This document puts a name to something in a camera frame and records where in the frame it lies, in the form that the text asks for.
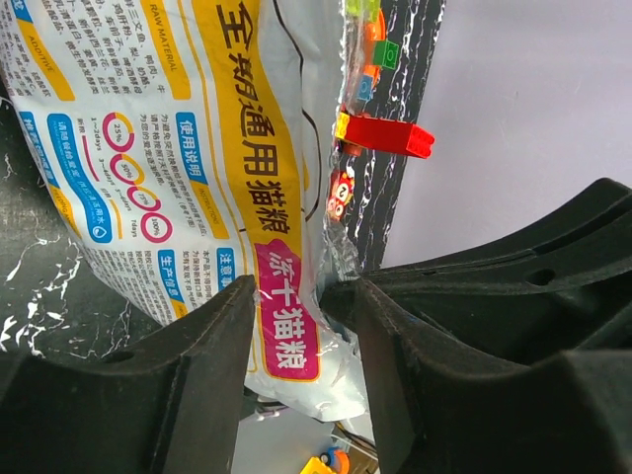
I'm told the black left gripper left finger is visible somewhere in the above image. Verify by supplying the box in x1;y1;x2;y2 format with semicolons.
1;276;255;473

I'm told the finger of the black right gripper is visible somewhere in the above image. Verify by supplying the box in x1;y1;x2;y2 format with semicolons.
321;178;631;363

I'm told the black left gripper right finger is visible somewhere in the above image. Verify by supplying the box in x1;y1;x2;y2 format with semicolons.
345;278;632;474

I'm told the cat food bag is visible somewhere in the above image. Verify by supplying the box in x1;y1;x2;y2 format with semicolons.
1;1;368;422

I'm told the orange blue toy piece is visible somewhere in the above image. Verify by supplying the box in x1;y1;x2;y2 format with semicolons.
320;447;351;474

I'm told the red number toy block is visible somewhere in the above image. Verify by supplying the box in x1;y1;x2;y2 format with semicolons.
327;170;356;221

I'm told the red toy brick vehicle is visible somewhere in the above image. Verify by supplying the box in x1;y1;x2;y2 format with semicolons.
335;112;435;159

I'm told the green toy brick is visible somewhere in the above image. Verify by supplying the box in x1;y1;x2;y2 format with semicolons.
371;39;400;70

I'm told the lime green toy plate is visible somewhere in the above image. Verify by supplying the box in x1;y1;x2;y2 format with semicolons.
345;0;381;18

